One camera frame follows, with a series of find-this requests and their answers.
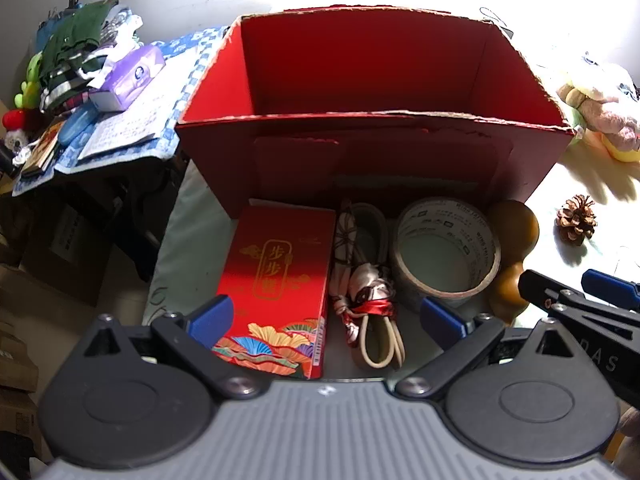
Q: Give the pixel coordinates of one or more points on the green plush frog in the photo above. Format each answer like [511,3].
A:
[31,80]

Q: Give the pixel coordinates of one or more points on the pile of folded clothes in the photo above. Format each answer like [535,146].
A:
[70,50]

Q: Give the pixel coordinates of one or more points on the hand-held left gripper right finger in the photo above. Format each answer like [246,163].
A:
[440,320]

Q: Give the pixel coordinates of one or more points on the white plush lamb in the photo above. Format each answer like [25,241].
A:
[612,80]

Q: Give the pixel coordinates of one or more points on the brown cardboard carton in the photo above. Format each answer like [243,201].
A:
[17,385]

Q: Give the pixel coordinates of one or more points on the yellow plush toy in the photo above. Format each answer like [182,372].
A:
[622,147]

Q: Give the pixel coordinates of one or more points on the dark cardboard carton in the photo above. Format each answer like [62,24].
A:
[65,245]

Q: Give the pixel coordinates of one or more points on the blue patterned cloth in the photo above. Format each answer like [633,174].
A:
[150,152]

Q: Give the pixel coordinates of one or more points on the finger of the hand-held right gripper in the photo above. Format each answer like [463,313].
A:
[610,285]
[550,297]

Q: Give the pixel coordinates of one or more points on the brown wooden gourd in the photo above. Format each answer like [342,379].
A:
[515,230]

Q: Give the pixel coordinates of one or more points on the red cardboard box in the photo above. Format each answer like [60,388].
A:
[350,60]

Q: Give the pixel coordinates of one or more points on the red plush toy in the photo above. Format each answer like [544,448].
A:
[12,120]

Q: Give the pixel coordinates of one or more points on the blue glasses case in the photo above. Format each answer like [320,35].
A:
[75,125]

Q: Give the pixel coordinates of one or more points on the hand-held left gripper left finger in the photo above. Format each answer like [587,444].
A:
[216,315]

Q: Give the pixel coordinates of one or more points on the printed tape roll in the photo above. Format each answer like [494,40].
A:
[480,240]

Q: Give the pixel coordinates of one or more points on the red gift box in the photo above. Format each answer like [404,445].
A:
[270,260]

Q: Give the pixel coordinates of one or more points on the pink brown plush toy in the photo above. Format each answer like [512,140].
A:
[607,115]

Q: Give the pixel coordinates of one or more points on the person's right hand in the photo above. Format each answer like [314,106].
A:
[632,432]

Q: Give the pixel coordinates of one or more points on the handwritten paper notebook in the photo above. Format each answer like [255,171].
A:
[130,130]

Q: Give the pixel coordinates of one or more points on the green plush toy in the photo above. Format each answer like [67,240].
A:
[577,125]

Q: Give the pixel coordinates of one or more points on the brown pine cone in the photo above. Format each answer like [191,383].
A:
[576,220]

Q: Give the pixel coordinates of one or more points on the small brown booklet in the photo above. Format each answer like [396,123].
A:
[44,150]

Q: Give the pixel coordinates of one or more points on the purple tissue pack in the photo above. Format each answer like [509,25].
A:
[130,77]

